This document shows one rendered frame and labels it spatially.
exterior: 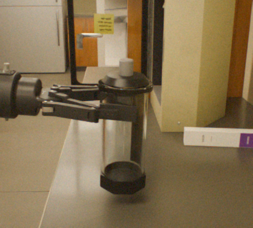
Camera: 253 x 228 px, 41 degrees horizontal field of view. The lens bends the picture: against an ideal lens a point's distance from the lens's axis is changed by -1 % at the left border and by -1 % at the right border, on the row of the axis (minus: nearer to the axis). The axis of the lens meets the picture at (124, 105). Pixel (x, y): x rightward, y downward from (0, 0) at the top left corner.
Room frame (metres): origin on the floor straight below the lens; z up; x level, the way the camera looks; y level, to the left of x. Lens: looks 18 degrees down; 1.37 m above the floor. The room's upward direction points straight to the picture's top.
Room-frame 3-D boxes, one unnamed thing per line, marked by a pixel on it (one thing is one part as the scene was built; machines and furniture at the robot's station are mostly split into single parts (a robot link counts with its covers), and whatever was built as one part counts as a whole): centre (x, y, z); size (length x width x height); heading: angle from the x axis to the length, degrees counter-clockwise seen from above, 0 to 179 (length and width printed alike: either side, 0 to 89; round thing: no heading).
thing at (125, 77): (0.66, 0.00, 1.21); 0.09 x 0.09 x 0.07
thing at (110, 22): (1.34, 0.06, 1.19); 0.30 x 0.01 x 0.40; 86
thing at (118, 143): (0.66, 0.00, 1.09); 0.11 x 0.11 x 0.21
